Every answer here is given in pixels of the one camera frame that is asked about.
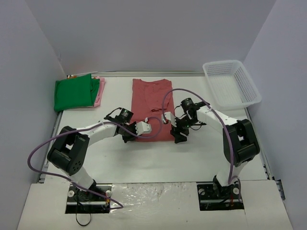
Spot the red t shirt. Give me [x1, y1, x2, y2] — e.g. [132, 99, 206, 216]
[131, 79, 174, 142]

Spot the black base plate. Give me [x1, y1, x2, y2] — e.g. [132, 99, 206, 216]
[197, 182, 244, 211]
[65, 184, 110, 214]

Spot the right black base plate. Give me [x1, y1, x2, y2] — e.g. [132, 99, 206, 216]
[197, 182, 244, 211]

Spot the green folded t shirt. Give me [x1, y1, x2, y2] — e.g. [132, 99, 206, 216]
[54, 74, 100, 112]

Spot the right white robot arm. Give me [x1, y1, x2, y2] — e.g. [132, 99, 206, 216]
[162, 98, 260, 199]

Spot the thin black cable loop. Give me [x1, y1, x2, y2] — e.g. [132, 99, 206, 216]
[75, 212, 92, 227]

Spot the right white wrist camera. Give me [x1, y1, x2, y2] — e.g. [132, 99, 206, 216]
[163, 112, 177, 127]

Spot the white plastic basket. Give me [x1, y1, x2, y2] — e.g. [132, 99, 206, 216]
[202, 60, 262, 111]

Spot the pink folded t shirt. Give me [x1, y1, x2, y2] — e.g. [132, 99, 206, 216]
[93, 77, 106, 108]

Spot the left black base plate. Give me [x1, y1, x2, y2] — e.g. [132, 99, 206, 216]
[65, 184, 110, 214]

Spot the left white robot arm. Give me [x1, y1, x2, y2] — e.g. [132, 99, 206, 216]
[47, 107, 143, 200]

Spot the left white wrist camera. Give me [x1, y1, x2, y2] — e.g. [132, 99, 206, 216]
[135, 121, 152, 136]

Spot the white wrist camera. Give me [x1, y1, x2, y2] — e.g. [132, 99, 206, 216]
[163, 112, 177, 127]
[135, 121, 152, 136]

